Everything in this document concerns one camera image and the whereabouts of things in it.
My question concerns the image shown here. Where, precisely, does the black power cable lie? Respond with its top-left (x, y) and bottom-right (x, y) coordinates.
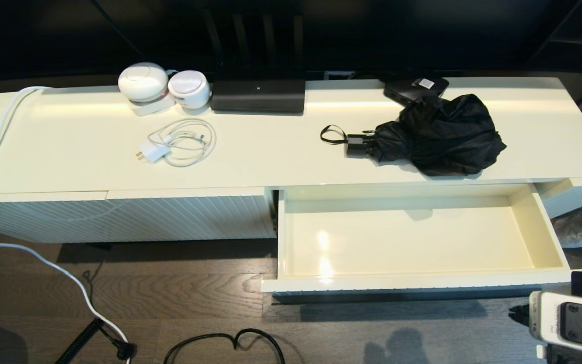
top-left (164, 328), bottom-right (286, 364)

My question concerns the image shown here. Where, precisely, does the thin white charging cable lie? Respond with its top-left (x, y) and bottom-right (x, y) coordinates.
top-left (149, 118), bottom-right (217, 167)

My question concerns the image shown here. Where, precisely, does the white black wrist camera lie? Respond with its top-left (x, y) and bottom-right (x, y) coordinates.
top-left (529, 291), bottom-right (582, 354)

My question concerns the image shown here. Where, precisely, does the large white dome device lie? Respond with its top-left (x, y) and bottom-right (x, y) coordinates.
top-left (118, 62), bottom-right (177, 117)

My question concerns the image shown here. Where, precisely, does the black folding umbrella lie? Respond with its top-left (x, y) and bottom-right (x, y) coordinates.
top-left (320, 93), bottom-right (508, 177)

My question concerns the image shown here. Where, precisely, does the black power plug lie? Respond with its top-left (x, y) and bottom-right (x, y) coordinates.
top-left (100, 324), bottom-right (137, 360)

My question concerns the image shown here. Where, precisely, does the black set-top box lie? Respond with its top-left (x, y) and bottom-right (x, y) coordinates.
top-left (383, 76), bottom-right (450, 104)

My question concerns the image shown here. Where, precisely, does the white ribbed TV cabinet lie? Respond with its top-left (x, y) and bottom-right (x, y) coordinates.
top-left (0, 76), bottom-right (582, 244)

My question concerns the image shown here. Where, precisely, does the small white round device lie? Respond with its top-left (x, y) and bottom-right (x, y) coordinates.
top-left (168, 70), bottom-right (212, 110)

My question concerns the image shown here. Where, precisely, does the thick white power cable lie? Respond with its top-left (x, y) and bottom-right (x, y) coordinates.
top-left (0, 86), bottom-right (135, 364)

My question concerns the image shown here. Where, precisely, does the black coiled cable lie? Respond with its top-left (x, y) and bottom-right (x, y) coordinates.
top-left (55, 317), bottom-right (105, 364)

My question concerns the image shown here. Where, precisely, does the white plug adapter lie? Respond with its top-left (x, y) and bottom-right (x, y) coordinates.
top-left (137, 140), bottom-right (171, 163)

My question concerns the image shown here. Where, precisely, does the black router with antennas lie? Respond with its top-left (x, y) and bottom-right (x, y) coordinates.
top-left (203, 10), bottom-right (306, 114)

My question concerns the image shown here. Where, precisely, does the white ribbed drawer with handle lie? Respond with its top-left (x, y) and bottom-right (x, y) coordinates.
top-left (261, 183), bottom-right (582, 295)

